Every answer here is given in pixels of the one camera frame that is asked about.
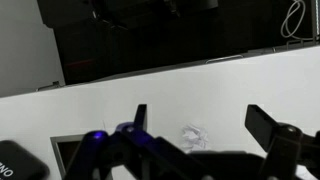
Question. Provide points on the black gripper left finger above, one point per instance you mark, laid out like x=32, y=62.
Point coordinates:
x=141, y=116

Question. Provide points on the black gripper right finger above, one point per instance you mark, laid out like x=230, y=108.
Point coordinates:
x=263, y=128

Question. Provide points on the crumpled white paper ball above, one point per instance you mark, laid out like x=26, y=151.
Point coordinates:
x=195, y=136

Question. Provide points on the black device with white lettering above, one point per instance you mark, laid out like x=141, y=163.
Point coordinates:
x=16, y=163

